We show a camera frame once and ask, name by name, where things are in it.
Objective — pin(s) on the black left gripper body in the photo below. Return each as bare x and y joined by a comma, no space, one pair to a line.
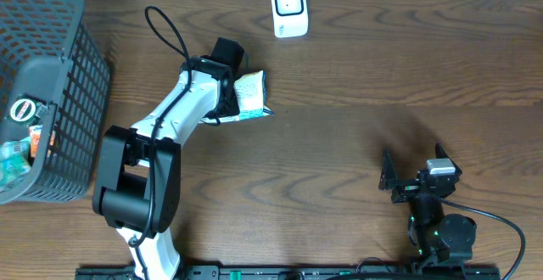
231,98

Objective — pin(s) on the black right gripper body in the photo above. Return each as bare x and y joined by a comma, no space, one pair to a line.
405,189

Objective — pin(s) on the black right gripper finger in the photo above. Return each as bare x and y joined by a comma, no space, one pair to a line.
388,178
441,154

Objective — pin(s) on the white blue snack bag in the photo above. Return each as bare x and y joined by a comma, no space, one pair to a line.
251,93

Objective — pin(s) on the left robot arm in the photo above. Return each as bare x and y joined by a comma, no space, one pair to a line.
138,184

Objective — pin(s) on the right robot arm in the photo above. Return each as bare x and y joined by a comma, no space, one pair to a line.
442,240

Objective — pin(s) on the white barcode scanner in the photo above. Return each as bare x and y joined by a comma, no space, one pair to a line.
290,18

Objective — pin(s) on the grey plastic mesh basket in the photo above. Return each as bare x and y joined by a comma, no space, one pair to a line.
49,56

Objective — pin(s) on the orange snack packet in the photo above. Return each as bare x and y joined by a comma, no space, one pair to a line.
35,135

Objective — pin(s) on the round white red lid cup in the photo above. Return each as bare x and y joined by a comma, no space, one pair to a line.
23,110

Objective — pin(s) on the green snack packet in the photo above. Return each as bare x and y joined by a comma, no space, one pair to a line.
14,163

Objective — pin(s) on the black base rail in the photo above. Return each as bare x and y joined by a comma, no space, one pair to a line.
363,272

